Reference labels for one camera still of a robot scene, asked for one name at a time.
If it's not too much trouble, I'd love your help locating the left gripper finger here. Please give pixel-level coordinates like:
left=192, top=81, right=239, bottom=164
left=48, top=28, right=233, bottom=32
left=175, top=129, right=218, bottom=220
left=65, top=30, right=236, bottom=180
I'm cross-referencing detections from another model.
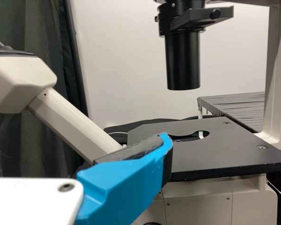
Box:
left=74, top=132, right=174, bottom=225

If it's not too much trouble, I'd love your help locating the black platform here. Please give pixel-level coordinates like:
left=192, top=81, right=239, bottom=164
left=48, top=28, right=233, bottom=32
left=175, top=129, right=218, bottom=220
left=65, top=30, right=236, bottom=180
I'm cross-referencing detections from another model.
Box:
left=197, top=91, right=266, bottom=133

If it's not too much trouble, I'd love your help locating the cream microscope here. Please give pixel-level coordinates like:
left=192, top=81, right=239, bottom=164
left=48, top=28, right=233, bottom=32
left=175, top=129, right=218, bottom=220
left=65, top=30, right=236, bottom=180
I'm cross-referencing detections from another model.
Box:
left=0, top=0, right=281, bottom=225

